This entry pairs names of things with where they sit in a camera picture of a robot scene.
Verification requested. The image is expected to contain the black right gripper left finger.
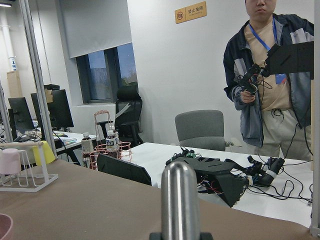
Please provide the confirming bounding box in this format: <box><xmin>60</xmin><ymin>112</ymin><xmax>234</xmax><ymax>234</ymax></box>
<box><xmin>149</xmin><ymin>232</ymin><xmax>162</xmax><ymax>240</ymax></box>

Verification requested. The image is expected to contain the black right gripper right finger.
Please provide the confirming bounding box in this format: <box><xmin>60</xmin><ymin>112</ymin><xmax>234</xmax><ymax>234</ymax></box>
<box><xmin>200</xmin><ymin>232</ymin><xmax>213</xmax><ymax>240</ymax></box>

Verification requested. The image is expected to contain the steel muddler black tip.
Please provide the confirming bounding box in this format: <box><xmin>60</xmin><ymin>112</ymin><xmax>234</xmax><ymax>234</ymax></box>
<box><xmin>161</xmin><ymin>161</ymin><xmax>201</xmax><ymax>240</ymax></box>

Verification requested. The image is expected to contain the yellow cup in rack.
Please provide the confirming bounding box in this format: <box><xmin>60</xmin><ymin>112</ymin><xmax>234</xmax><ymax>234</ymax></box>
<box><xmin>32</xmin><ymin>140</ymin><xmax>56</xmax><ymax>166</ymax></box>

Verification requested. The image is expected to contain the pink cup in rack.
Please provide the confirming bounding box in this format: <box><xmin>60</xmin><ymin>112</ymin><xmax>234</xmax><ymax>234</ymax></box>
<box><xmin>0</xmin><ymin>148</ymin><xmax>21</xmax><ymax>175</ymax></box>

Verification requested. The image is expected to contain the person's hand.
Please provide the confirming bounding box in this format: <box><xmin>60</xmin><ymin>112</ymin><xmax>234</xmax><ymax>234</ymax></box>
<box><xmin>240</xmin><ymin>90</ymin><xmax>256</xmax><ymax>104</ymax></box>

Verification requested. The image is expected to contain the black long box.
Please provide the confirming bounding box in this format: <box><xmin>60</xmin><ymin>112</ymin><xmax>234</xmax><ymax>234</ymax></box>
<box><xmin>96</xmin><ymin>154</ymin><xmax>152</xmax><ymax>186</ymax></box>

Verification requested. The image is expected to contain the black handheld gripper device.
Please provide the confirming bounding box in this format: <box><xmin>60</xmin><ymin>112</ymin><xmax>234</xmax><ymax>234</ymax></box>
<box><xmin>246</xmin><ymin>155</ymin><xmax>285</xmax><ymax>187</ymax></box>

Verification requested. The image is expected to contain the drink bottle white cap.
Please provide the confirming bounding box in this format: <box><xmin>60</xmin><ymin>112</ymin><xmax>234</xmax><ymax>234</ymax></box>
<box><xmin>105</xmin><ymin>130</ymin><xmax>120</xmax><ymax>159</ymax></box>

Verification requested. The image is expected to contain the grey office chair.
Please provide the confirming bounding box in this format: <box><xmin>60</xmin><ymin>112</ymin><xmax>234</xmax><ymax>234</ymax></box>
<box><xmin>175</xmin><ymin>109</ymin><xmax>226</xmax><ymax>151</ymax></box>

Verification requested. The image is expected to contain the black office chair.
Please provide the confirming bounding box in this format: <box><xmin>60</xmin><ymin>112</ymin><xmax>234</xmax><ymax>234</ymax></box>
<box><xmin>96</xmin><ymin>84</ymin><xmax>145</xmax><ymax>148</ymax></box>

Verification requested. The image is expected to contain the drink bottle dark cap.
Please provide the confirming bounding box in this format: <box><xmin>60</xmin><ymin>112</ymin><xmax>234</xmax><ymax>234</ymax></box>
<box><xmin>81</xmin><ymin>132</ymin><xmax>94</xmax><ymax>161</ymax></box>

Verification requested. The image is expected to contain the standing person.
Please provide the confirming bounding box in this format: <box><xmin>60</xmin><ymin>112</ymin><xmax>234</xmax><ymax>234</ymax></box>
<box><xmin>223</xmin><ymin>0</ymin><xmax>314</xmax><ymax>161</ymax></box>

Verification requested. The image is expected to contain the pink bowl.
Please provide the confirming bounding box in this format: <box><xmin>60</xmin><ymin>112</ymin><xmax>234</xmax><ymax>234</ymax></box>
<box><xmin>0</xmin><ymin>213</ymin><xmax>14</xmax><ymax>240</ymax></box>

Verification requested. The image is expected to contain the black computer monitor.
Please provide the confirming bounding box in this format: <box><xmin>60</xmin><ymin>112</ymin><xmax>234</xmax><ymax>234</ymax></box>
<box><xmin>8</xmin><ymin>97</ymin><xmax>35</xmax><ymax>134</ymax></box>
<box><xmin>30</xmin><ymin>89</ymin><xmax>75</xmax><ymax>133</ymax></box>

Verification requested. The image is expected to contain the handheld black gripper controller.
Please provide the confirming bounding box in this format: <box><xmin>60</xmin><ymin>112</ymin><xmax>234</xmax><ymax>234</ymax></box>
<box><xmin>237</xmin><ymin>41</ymin><xmax>314</xmax><ymax>95</ymax></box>

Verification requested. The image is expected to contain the copper wire bottle rack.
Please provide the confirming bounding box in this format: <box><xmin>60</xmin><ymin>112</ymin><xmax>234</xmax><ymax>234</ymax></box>
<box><xmin>81</xmin><ymin>110</ymin><xmax>132</xmax><ymax>170</ymax></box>

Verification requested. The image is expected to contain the white wire cup rack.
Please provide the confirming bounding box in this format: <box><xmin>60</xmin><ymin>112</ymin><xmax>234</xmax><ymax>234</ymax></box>
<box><xmin>0</xmin><ymin>141</ymin><xmax>59</xmax><ymax>193</ymax></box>

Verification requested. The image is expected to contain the aluminium frame post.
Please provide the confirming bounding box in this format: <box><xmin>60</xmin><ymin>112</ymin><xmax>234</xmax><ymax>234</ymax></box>
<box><xmin>19</xmin><ymin>0</ymin><xmax>57</xmax><ymax>158</ymax></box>

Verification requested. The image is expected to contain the orange wall sign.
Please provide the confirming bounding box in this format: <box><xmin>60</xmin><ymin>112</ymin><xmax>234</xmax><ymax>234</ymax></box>
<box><xmin>174</xmin><ymin>1</ymin><xmax>207</xmax><ymax>24</ymax></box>

